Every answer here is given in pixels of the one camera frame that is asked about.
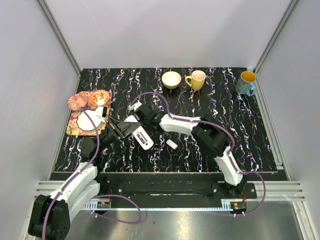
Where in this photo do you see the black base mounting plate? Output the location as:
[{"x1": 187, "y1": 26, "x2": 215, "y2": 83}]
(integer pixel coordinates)
[{"x1": 100, "y1": 172, "x2": 258, "y2": 209}]

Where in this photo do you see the white scalloped plate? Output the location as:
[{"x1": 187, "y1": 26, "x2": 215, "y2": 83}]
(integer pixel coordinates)
[{"x1": 76, "y1": 110, "x2": 103, "y2": 131}]

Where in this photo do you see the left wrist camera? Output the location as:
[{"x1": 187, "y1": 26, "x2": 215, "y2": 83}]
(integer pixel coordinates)
[{"x1": 95, "y1": 106, "x2": 110, "y2": 118}]

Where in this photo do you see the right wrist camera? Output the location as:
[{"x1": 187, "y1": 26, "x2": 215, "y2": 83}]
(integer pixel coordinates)
[{"x1": 128, "y1": 101, "x2": 142, "y2": 112}]

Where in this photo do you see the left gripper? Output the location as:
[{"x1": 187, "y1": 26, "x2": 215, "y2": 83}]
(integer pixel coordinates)
[{"x1": 97, "y1": 116, "x2": 143, "y2": 154}]

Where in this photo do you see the white remote battery cover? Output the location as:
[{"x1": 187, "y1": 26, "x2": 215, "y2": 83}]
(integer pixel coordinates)
[{"x1": 166, "y1": 139, "x2": 178, "y2": 149}]

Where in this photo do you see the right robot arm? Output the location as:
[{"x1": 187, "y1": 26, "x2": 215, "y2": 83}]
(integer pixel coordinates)
[{"x1": 130, "y1": 102, "x2": 247, "y2": 198}]

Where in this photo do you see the yellow mug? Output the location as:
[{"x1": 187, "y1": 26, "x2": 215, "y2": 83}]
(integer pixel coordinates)
[{"x1": 185, "y1": 70, "x2": 206, "y2": 91}]

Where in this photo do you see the blue butterfly mug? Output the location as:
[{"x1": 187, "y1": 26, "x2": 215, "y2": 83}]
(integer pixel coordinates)
[{"x1": 235, "y1": 71, "x2": 257, "y2": 97}]

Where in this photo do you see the aluminium rail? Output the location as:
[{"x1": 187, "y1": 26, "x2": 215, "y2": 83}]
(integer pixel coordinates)
[{"x1": 254, "y1": 180, "x2": 307, "y2": 202}]

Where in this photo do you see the white remote control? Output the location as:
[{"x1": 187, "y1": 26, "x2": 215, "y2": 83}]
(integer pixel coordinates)
[{"x1": 124, "y1": 115, "x2": 154, "y2": 150}]

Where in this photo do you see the floral rectangular tray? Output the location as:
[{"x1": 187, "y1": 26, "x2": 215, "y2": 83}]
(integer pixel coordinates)
[{"x1": 66, "y1": 91, "x2": 112, "y2": 136}]

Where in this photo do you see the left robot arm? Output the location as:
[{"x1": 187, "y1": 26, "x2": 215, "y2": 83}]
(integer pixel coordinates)
[{"x1": 27, "y1": 115, "x2": 143, "y2": 240}]

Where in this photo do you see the orange floral small bowl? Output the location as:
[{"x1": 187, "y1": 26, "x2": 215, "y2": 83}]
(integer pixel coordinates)
[{"x1": 89, "y1": 89, "x2": 111, "y2": 107}]

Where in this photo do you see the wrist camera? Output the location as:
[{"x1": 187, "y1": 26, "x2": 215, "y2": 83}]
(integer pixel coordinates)
[
  {"x1": 95, "y1": 106, "x2": 110, "y2": 118},
  {"x1": 128, "y1": 101, "x2": 142, "y2": 112}
]

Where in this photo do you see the cream ceramic bowl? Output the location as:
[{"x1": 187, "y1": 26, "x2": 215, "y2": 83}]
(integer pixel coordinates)
[{"x1": 161, "y1": 71, "x2": 181, "y2": 90}]

